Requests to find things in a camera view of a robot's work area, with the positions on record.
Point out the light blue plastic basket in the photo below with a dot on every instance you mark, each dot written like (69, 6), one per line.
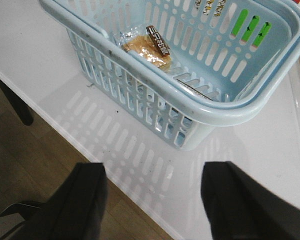
(235, 52)

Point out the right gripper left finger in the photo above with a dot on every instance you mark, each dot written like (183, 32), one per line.
(75, 211)

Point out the bread slice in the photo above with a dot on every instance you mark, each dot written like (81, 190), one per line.
(147, 42)

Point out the black white tissue pack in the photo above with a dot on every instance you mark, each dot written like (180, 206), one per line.
(192, 91)

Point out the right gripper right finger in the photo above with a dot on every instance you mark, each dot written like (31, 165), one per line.
(239, 208)

